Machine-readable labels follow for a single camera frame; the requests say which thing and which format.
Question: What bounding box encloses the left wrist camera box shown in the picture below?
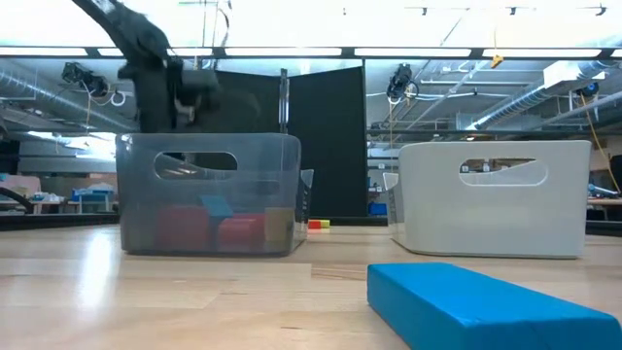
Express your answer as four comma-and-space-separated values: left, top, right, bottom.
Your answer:
180, 69, 223, 94

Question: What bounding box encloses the dark translucent plastic bin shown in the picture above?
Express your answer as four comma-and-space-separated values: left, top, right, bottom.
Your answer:
115, 132, 315, 258

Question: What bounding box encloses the black overhead beam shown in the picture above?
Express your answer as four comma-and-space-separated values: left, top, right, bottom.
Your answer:
0, 45, 622, 62

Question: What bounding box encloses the silver ventilation duct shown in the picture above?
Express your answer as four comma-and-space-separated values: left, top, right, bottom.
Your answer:
464, 60, 622, 132
0, 67, 137, 132

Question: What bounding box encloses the long blue block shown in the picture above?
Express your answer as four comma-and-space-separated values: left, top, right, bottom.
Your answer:
366, 262, 622, 350

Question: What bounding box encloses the silver divider hinge post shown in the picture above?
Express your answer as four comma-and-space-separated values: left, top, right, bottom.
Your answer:
278, 67, 291, 135

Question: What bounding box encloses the black hanging ceiling device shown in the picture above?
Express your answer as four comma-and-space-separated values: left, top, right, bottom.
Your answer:
386, 62, 420, 106

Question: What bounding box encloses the black ceiling cable bundle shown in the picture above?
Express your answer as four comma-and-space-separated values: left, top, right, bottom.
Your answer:
60, 61, 127, 108

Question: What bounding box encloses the blue storage crate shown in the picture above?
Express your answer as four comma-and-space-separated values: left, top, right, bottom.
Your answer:
71, 187, 116, 214

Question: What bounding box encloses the yellow cube block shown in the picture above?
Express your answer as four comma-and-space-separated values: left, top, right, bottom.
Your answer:
264, 207, 295, 244

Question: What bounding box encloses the white plastic bin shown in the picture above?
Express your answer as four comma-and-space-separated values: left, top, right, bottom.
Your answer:
383, 139, 593, 259

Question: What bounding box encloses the black curved cable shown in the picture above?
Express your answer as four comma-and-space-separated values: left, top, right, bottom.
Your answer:
0, 187, 36, 215

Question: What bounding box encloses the black room divider panel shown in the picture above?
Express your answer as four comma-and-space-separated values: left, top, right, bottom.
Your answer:
196, 70, 284, 171
287, 66, 369, 219

